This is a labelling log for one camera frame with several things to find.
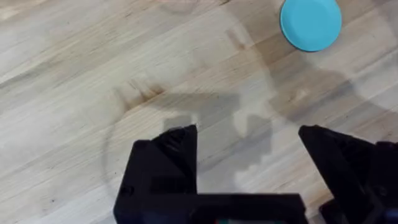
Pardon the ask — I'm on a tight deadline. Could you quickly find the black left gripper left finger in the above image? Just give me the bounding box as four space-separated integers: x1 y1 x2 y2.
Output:
113 124 198 224

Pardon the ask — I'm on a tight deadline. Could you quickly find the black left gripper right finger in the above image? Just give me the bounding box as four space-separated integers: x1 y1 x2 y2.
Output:
298 124 398 224

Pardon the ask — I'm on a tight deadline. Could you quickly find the light blue round plate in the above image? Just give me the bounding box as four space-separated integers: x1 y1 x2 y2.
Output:
279 0 343 53

